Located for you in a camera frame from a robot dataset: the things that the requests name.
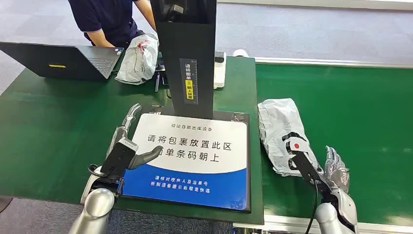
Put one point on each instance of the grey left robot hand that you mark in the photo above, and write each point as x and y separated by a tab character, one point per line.
116	142

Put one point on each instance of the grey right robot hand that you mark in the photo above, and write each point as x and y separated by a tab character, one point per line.
337	171

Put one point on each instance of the white package with black logo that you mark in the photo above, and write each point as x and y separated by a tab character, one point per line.
277	126

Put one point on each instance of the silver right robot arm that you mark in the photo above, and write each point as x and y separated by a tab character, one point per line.
332	216

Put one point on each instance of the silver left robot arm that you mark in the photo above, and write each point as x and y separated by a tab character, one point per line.
95	206

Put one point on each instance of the green conveyor belt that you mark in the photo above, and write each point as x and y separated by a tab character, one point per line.
355	113

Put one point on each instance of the white package with red print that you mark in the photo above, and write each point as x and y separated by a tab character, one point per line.
138	61

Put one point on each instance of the black scanner machine column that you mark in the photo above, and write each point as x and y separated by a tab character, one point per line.
187	42

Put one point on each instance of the black phone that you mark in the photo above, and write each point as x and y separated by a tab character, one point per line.
165	80

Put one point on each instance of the small black device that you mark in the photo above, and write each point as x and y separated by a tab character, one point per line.
160	67

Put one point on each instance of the black laptop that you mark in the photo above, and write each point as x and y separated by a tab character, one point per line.
55	59

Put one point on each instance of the person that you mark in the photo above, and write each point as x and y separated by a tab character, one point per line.
106	19

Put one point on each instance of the white desktop device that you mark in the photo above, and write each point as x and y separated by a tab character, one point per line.
220	72

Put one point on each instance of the white roll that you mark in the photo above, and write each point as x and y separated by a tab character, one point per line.
240	53

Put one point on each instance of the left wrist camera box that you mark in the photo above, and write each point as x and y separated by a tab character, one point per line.
117	160

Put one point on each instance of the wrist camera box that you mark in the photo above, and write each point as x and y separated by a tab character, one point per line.
117	160
306	168

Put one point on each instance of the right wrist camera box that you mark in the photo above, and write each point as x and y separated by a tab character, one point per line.
306	168

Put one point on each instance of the blue white machine base plate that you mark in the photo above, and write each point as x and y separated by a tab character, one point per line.
193	181

